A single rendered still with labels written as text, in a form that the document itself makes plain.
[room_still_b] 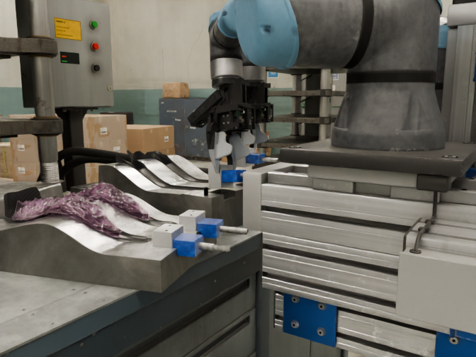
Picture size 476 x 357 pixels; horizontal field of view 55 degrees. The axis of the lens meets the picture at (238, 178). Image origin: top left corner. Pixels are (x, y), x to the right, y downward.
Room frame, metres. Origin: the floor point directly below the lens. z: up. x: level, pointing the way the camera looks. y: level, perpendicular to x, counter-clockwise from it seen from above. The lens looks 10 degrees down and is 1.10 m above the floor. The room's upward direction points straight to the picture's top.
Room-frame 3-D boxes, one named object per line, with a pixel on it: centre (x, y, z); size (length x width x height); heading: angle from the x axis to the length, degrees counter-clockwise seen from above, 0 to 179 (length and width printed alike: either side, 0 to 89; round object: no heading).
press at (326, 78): (5.66, -0.92, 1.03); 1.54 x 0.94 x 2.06; 151
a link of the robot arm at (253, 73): (1.34, -0.04, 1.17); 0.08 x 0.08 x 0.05
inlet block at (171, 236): (0.75, 0.08, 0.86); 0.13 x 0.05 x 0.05; 73
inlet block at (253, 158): (1.33, -0.06, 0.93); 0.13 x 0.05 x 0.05; 56
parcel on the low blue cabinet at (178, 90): (8.54, 1.15, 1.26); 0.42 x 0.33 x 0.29; 61
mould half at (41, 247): (0.87, 0.32, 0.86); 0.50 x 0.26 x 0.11; 73
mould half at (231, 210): (1.22, 0.19, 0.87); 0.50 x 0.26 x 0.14; 56
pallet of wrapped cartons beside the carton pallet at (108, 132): (5.16, 1.93, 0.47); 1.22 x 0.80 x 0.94; 65
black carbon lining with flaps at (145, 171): (1.20, 0.18, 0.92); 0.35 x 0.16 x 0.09; 56
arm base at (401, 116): (0.64, -0.21, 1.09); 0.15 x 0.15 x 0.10
